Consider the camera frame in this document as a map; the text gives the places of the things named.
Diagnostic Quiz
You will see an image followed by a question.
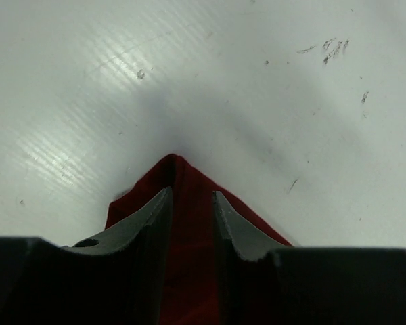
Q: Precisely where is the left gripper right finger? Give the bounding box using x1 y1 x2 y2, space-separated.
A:
212 192 406 324

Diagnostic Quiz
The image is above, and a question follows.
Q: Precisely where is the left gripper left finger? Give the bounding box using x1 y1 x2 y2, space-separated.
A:
0 188 173 324

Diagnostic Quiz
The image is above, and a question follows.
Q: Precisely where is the dark red t-shirt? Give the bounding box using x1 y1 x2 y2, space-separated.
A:
106 154 289 324

